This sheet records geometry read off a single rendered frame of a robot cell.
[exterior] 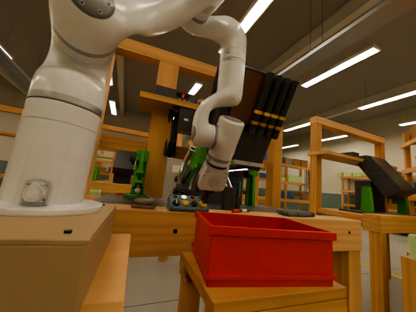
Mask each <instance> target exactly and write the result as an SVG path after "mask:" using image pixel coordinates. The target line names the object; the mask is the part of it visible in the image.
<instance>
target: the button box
mask: <svg viewBox="0 0 416 312"><path fill-rule="evenodd" d="M173 195H174V194H170V195H169V197H168V202H167V209H168V210H169V211H173V212H195V211H198V212H209V208H208V205H206V207H201V206H200V205H199V203H200V202H201V200H200V199H199V198H198V197H199V196H194V197H195V199H191V198H190V196H186V199H184V198H182V197H181V196H182V195H177V196H178V197H177V198H174V197H173ZM175 199H177V200H179V201H180V204H179V205H178V206H176V205H174V204H173V200H175ZM184 200H187V201H188V202H189V204H188V205H187V206H184V205H183V204H182V202H183V201H184ZM192 201H196V202H197V206H192V205H191V202H192Z"/></svg>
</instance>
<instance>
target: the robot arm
mask: <svg viewBox="0 0 416 312"><path fill-rule="evenodd" d="M223 2H224V0H49V10H50V21H51V44H50V49H49V52H48V55H47V57H46V59H45V61H44V62H43V64H42V65H41V66H40V67H39V68H38V69H37V70H36V71H35V73H34V75H33V78H32V81H31V84H30V88H29V90H28V94H27V99H26V101H25V105H24V108H23V111H22V115H21V118H20V122H19V126H18V128H17V132H16V135H15V139H14V143H13V146H12V149H11V153H10V156H9V159H8V163H7V167H6V170H5V173H4V177H3V179H2V183H1V187H0V215H5V216H19V217H59V216H72V215H85V214H92V213H95V212H99V211H101V209H102V203H100V202H97V201H92V200H88V199H84V195H85V190H86V186H87V181H88V178H89V173H90V167H91V164H92V159H93V153H94V150H95V144H96V141H97V136H98V130H99V127H100V121H101V118H102V113H103V108H104V104H105V99H106V82H107V78H108V72H109V69H110V65H111V61H112V59H113V56H114V54H115V51H116V49H117V47H118V45H119V44H120V43H121V42H122V41H123V40H124V39H126V38H127V37H130V36H131V35H137V34H140V35H142V36H144V37H154V36H157V35H161V34H164V33H167V32H169V31H172V30H174V29H176V28H178V27H180V26H182V28H183V29H184V30H185V31H187V32H188V33H190V34H192V35H195V36H197V37H202V38H206V39H210V40H213V41H215V42H217V43H218V44H219V45H220V48H221V51H220V63H219V76H218V84H217V91H216V93H214V94H213V95H211V96H209V97H208V98H206V99H205V100H204V101H203V102H202V103H201V104H200V105H199V106H198V108H197V110H196V112H195V114H194V118H193V125H192V131H191V141H192V143H193V144H194V145H196V146H199V147H205V148H209V151H208V154H207V157H206V160H205V161H204V163H203V164H202V167H201V169H200V171H199V174H198V176H197V180H196V184H195V185H194V187H195V188H196V189H198V190H201V192H202V194H201V201H202V203H203V204H207V201H208V200H209V199H210V196H211V195H213V193H215V192H216V191H223V190H224V188H225V185H226V182H227V178H228V172H229V165H230V162H231V160H232V157H233V154H234V152H235V149H236V146H237V144H238V141H239V139H240V136H241V133H242V131H243V128H244V126H245V124H244V122H242V121H240V120H239V119H236V118H234V117H231V116H226V115H222V116H220V117H219V120H218V122H217V124H216V125H213V124H209V114H210V112H211V111H212V110H213V109H216V108H221V107H232V106H237V105H239V104H240V102H241V99H242V95H243V82H244V75H245V61H246V45H247V40H246V34H245V31H244V30H243V28H242V26H241V25H240V24H239V22H238V21H237V20H235V19H234V18H233V17H230V16H227V15H218V16H212V15H211V14H212V13H213V12H214V11H215V10H216V9H217V8H218V7H219V5H221V3H223Z"/></svg>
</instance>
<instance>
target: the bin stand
mask: <svg viewBox="0 0 416 312"><path fill-rule="evenodd" d="M180 275H181V282H180V292H179V299H178V310H177V312H199V304H200V296H201V297H202V299H203V301H204V303H205V304H206V305H205V311H204V312H347V299H346V298H347V287H344V286H343V285H341V284H339V283H337V282H335V281H333V287H206V285H205V283H204V279H203V278H202V274H201V272H200V269H199V266H198V264H197V261H196V258H195V256H194V253H193V251H183V252H181V262H180Z"/></svg>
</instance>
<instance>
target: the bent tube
mask: <svg viewBox="0 0 416 312"><path fill-rule="evenodd" d="M193 153H196V147H195V146H193V145H191V144H190V145H189V150H188V153H187V154H186V156H185V158H184V159H183V162H182V164H181V166H180V170H179V172H178V179H177V183H178V184H180V185H183V180H182V179H181V178H180V175H181V174H182V172H183V171H184V169H185V166H186V165H187V163H188V161H189V159H190V158H191V156H192V154H193Z"/></svg>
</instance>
